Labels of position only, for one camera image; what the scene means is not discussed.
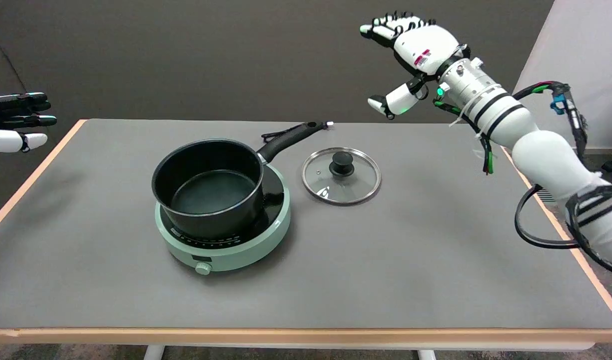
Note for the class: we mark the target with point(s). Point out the green round induction cooker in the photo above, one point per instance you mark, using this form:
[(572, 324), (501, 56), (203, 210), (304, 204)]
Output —
[(236, 255)]

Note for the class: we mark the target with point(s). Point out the glass lid with black knob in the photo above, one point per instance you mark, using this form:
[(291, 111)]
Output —
[(341, 165)]

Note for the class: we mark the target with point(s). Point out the grey table mat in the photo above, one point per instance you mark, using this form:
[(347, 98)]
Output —
[(385, 280)]

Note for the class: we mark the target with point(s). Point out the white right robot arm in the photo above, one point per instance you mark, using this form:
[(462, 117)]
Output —
[(540, 150)]

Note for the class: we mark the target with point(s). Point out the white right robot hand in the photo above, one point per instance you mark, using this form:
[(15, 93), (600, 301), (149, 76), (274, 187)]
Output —
[(425, 45)]

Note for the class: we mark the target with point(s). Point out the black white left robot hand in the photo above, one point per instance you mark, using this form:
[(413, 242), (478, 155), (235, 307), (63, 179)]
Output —
[(11, 141)]

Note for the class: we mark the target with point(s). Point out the white table leg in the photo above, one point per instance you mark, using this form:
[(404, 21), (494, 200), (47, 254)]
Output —
[(427, 355), (154, 353)]

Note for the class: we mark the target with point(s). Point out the floor vent grille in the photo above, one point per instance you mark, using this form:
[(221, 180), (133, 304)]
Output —
[(546, 195)]

